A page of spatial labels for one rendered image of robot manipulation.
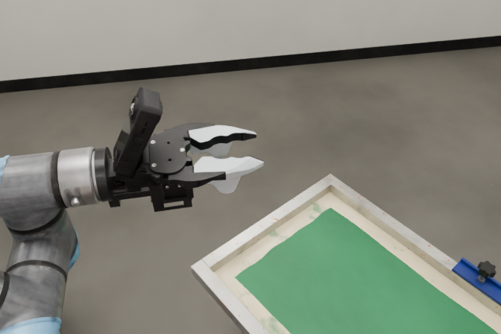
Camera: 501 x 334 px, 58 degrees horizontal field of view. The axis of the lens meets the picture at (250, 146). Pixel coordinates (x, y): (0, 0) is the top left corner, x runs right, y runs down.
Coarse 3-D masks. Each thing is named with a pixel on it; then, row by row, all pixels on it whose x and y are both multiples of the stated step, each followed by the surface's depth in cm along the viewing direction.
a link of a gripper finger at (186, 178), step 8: (184, 168) 57; (192, 168) 57; (168, 176) 56; (176, 176) 56; (184, 176) 56; (192, 176) 56; (200, 176) 56; (208, 176) 56; (216, 176) 56; (224, 176) 57; (184, 184) 56; (192, 184) 56; (200, 184) 57
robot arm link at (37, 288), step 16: (0, 272) 52; (16, 272) 55; (32, 272) 55; (48, 272) 56; (64, 272) 59; (0, 288) 50; (16, 288) 52; (32, 288) 53; (48, 288) 55; (64, 288) 58; (0, 304) 49; (16, 304) 51; (32, 304) 52; (48, 304) 53; (0, 320) 49; (16, 320) 50; (32, 320) 51; (48, 320) 52
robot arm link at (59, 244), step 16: (48, 224) 59; (64, 224) 62; (16, 240) 60; (32, 240) 59; (48, 240) 59; (64, 240) 61; (16, 256) 57; (32, 256) 57; (48, 256) 58; (64, 256) 60
